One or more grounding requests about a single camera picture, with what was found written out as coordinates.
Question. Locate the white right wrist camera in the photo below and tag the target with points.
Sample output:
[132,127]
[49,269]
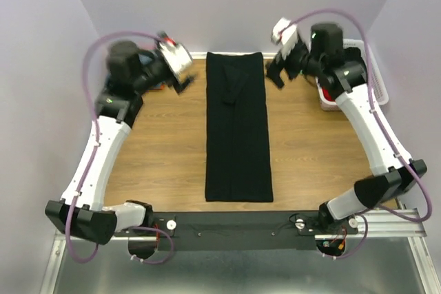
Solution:
[285,35]

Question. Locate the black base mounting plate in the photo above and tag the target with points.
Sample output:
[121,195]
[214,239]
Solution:
[237,231]

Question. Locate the aluminium frame rail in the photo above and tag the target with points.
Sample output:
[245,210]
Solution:
[387,255]

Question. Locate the red t-shirt in basket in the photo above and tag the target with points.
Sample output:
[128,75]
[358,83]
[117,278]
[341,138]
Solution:
[327,96]

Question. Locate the folded blue t-shirt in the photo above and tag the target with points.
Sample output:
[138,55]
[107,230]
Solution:
[110,83]

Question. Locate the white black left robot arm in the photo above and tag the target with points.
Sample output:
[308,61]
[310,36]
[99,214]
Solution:
[132,71]

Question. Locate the white plastic laundry basket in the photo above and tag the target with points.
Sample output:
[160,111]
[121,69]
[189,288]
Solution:
[378,85]

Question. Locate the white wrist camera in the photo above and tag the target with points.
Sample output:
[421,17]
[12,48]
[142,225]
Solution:
[285,35]
[175,54]

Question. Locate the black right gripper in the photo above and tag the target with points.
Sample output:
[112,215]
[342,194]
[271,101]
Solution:
[284,67]

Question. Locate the black t-shirt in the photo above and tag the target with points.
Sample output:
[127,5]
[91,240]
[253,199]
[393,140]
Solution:
[238,163]

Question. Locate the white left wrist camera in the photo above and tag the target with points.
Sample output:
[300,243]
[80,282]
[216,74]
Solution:
[175,54]

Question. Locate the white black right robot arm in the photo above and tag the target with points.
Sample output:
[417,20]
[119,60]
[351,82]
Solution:
[341,70]

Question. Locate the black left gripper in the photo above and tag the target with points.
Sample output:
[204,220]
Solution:
[171,76]

